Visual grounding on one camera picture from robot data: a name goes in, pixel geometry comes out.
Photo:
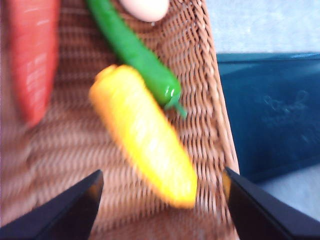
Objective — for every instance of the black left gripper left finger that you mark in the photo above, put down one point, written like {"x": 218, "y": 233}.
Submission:
{"x": 57, "y": 217}

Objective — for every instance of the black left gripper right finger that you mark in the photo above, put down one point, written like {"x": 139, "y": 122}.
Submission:
{"x": 270, "y": 217}

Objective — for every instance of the brown wicker basket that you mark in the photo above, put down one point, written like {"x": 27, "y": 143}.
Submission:
{"x": 82, "y": 140}

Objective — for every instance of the black rectangular board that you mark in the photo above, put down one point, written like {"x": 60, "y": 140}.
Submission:
{"x": 270, "y": 112}

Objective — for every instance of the orange carrot with green leaves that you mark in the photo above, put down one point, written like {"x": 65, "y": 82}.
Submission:
{"x": 35, "y": 62}

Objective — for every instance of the green chili pepper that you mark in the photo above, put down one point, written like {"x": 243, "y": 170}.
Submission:
{"x": 135, "y": 55}

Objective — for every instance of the brown egg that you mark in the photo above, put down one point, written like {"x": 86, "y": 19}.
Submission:
{"x": 145, "y": 8}

